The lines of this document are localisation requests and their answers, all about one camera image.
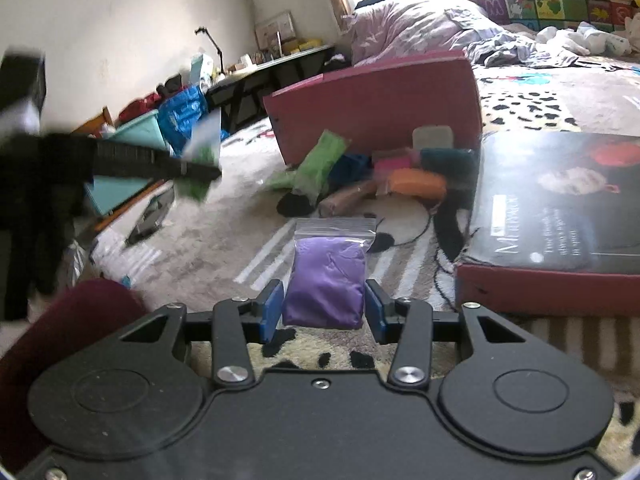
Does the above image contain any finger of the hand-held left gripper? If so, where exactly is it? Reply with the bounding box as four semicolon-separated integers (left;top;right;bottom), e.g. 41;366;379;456
94;137;223;183

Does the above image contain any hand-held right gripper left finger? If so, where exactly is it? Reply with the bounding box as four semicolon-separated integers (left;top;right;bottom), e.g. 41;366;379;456
117;279;286;390

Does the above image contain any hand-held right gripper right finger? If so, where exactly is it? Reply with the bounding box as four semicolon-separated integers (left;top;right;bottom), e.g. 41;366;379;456
365;278;531;390

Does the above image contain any green clay bag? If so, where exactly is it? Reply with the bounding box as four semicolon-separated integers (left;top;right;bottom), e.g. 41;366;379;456
172;110;223;206

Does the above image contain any purple clay bag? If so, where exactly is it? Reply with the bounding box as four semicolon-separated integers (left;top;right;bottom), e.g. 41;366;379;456
282;217;377;331

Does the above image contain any pile of coloured clay packets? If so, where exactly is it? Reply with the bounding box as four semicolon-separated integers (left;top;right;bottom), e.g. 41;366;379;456
270;125;481;217

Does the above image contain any red cardboard box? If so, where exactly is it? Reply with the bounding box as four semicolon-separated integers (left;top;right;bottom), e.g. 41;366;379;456
262;50;483;166

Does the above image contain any teal storage bin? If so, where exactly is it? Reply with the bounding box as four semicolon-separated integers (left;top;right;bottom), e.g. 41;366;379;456
82;110;173;216

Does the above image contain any red bag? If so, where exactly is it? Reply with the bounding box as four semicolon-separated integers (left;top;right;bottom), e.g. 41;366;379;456
117;92;163;123

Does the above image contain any black smartphone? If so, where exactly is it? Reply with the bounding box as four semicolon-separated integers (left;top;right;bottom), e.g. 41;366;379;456
125;192;176;247

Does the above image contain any blue plastic bag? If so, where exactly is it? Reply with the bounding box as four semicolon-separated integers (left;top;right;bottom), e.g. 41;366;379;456
157;85;208;156

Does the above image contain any wooden chair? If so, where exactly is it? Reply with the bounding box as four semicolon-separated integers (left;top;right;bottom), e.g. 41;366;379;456
70;105;113;136

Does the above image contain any pale blue packet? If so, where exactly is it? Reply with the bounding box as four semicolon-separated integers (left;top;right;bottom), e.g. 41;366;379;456
190;52;216;91

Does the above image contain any black gooseneck holder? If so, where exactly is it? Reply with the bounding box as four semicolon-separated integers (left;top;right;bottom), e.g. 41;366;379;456
195;25;226;73

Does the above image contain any dark desk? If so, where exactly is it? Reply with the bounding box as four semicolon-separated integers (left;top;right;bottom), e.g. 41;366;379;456
205;42;336;126

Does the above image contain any maroon cloth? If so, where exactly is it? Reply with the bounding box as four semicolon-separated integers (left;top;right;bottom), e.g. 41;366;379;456
0;279;151;461

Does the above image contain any lavender garment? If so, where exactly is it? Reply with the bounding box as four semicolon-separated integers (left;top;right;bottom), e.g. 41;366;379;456
465;30;576;68

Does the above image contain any purple duvet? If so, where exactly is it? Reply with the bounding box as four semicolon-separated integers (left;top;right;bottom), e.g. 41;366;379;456
345;0;501;68

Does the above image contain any white garment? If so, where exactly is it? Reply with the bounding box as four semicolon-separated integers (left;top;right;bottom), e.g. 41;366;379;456
537;22;633;58

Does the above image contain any alphabet foam mat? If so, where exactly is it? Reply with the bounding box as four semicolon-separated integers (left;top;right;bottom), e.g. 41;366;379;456
440;0;640;36

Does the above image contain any black earphone cable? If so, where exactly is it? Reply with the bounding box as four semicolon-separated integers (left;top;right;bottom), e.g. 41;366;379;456
367;200;468;306

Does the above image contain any picture frame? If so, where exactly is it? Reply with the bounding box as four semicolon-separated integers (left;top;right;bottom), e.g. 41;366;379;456
255;10;295;48

